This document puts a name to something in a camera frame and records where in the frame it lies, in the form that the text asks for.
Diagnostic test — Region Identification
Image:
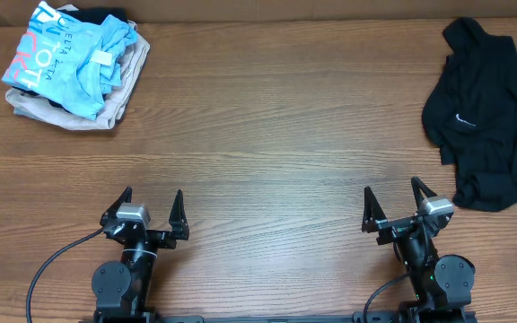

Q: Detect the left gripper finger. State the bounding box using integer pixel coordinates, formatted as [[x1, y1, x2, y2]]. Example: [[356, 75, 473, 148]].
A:
[[169, 189, 189, 240], [100, 187, 133, 225]]

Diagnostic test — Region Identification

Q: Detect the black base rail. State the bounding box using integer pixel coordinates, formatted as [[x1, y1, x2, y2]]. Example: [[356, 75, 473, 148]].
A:
[[79, 310, 478, 323]]

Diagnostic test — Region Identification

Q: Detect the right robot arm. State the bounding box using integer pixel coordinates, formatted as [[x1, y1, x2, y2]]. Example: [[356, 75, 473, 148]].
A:
[[361, 177, 477, 323]]

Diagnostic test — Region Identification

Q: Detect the beige folded garment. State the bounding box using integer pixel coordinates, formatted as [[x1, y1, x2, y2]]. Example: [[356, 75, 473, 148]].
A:
[[4, 4, 151, 132]]

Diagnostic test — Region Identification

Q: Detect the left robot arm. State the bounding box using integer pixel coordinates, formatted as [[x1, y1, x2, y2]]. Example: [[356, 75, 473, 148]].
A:
[[92, 187, 189, 322]]

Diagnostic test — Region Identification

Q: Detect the light blue printed t-shirt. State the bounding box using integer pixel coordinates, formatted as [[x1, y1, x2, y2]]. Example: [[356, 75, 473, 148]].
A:
[[2, 1, 138, 120]]

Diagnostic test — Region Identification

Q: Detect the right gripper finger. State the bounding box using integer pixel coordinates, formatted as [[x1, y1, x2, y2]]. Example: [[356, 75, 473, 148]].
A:
[[362, 186, 388, 232], [410, 177, 437, 207]]

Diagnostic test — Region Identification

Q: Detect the black t-shirt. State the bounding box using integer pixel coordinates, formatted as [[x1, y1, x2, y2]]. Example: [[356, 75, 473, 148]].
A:
[[422, 17, 517, 212]]

